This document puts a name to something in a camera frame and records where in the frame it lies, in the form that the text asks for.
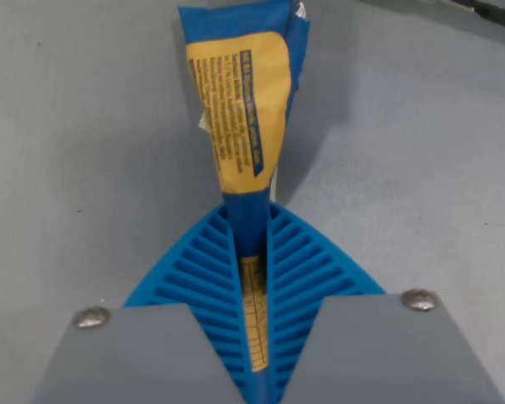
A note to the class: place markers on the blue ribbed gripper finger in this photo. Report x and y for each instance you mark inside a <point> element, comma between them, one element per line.
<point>151,357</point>
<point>362,349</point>

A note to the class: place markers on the blue bag with yellow labels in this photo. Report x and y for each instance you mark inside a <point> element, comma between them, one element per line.
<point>244,105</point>

